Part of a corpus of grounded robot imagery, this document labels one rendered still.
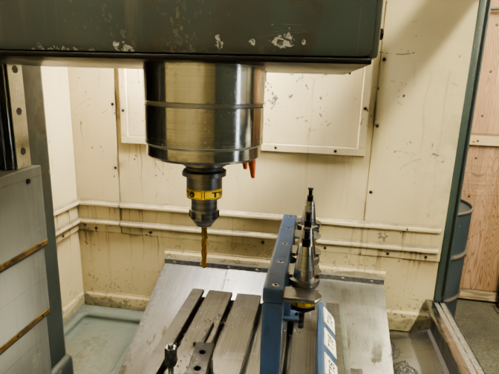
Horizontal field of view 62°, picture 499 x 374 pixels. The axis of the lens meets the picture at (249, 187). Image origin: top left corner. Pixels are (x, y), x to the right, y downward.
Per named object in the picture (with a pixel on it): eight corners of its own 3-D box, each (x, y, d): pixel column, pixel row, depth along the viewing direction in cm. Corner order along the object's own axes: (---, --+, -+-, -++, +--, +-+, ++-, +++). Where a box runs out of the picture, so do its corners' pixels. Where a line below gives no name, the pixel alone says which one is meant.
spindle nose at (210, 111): (156, 145, 65) (154, 65, 63) (258, 148, 66) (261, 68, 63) (132, 165, 50) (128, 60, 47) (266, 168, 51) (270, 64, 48)
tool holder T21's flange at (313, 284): (286, 280, 88) (287, 268, 87) (315, 280, 88) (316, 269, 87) (289, 294, 82) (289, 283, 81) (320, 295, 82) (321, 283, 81)
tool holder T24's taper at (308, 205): (301, 220, 118) (302, 197, 117) (317, 222, 117) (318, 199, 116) (299, 225, 114) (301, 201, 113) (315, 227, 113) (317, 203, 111)
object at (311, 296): (321, 292, 81) (321, 289, 81) (321, 306, 76) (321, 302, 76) (284, 289, 82) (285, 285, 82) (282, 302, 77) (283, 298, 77)
